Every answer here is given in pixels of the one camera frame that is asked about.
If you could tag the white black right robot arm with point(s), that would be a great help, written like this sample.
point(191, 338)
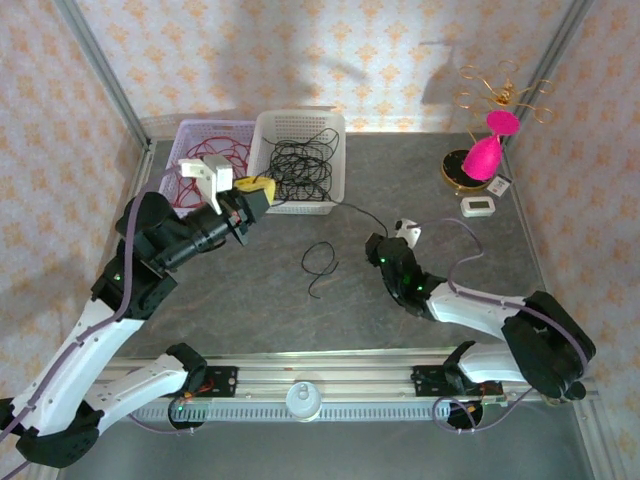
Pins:
point(545, 340)

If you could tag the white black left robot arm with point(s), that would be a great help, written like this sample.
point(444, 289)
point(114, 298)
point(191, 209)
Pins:
point(85, 350)

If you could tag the purple perforated plastic basket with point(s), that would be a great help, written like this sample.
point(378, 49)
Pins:
point(210, 127)

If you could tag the white perforated plastic basket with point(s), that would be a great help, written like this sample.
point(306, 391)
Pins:
point(300, 117)

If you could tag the white digital timer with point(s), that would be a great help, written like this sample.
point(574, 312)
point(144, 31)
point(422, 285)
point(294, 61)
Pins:
point(477, 206)

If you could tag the small white card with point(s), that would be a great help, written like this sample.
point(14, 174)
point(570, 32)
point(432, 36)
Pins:
point(500, 186)

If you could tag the pink wine glass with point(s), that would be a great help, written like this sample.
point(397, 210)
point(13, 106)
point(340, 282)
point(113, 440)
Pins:
point(482, 157)

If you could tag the white round knob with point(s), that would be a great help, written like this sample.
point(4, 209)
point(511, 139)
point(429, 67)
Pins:
point(303, 400)

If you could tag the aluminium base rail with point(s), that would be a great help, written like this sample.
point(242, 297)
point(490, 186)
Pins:
point(350, 377)

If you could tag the aluminium frame post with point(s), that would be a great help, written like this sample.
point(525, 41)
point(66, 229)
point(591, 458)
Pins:
point(550, 65)
point(105, 75)

